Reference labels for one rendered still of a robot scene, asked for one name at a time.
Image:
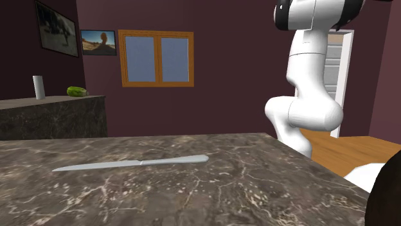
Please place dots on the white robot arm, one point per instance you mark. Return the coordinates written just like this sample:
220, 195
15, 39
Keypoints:
308, 78

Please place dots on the dark brown rounded object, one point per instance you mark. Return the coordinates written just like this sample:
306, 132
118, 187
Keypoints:
385, 197

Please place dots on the dark marble counter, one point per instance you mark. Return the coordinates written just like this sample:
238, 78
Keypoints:
53, 120

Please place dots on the dark framed grey picture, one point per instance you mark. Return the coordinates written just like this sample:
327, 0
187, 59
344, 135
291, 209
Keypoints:
58, 29

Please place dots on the white framed doorway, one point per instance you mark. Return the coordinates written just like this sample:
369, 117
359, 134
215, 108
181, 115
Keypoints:
340, 72

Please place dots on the white round seat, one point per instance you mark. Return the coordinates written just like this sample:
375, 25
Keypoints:
365, 177

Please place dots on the desert landscape wall picture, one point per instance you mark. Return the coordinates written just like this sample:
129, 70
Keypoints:
98, 42

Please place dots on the orange framed window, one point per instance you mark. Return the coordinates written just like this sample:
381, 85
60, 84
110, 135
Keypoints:
156, 58

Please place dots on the silver table knife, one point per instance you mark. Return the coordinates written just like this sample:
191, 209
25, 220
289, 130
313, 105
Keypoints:
131, 163

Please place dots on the green vegetable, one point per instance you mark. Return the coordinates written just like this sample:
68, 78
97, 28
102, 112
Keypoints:
76, 91

